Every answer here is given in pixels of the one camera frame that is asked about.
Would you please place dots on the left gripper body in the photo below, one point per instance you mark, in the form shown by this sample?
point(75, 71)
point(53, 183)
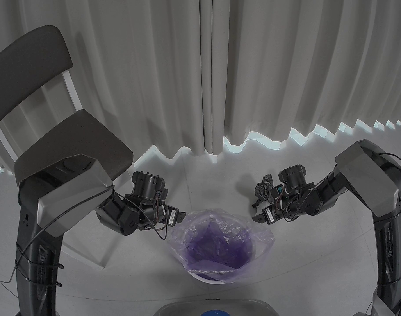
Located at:
point(173, 216)

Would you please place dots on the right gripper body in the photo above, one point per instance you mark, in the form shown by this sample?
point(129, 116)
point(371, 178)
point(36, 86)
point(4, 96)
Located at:
point(270, 215)

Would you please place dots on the black plastic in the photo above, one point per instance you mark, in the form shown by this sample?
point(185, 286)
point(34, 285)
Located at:
point(263, 189)

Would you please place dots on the purple plastic bag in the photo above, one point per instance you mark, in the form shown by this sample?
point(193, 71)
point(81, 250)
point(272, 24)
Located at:
point(216, 245)

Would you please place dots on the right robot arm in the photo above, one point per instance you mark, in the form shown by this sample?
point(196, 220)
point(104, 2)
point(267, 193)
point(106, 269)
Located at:
point(368, 176)

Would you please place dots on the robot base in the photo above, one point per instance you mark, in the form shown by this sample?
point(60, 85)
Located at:
point(216, 306)

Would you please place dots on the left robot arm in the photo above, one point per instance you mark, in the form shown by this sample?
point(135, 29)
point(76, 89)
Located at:
point(72, 193)

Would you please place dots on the white trash bin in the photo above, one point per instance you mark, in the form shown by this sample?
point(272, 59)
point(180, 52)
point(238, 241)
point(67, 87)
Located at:
point(207, 280)

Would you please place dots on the white chair dark grey seat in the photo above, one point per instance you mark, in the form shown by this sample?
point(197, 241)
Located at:
point(72, 143)

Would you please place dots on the white curtain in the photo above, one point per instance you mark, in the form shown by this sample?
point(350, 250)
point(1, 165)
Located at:
point(121, 61)
point(302, 51)

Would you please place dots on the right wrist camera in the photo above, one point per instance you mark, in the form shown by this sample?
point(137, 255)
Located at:
point(276, 193)

